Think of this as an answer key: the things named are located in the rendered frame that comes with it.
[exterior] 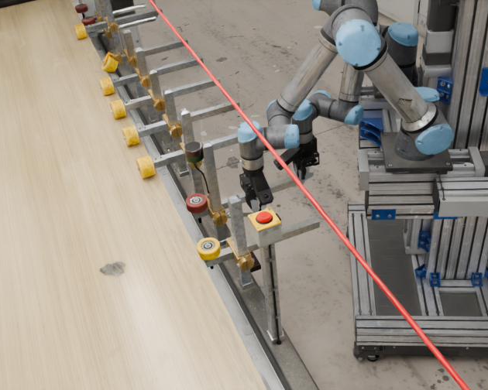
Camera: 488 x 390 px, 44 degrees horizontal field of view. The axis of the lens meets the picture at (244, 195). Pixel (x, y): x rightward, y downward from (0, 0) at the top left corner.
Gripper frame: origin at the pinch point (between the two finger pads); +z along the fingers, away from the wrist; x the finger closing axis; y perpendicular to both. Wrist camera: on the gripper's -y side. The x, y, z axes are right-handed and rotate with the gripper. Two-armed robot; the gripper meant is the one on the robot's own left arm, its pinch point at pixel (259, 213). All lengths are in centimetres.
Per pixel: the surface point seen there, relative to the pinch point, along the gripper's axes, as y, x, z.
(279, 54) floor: 282, -131, 95
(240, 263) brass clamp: -11.5, 12.8, 8.1
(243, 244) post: -9.4, 10.2, 2.3
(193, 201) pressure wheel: 21.3, 18.1, 3.0
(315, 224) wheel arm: -5.2, -18.8, 8.6
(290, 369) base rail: -47, 12, 23
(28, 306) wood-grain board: -2, 81, 3
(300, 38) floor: 301, -160, 95
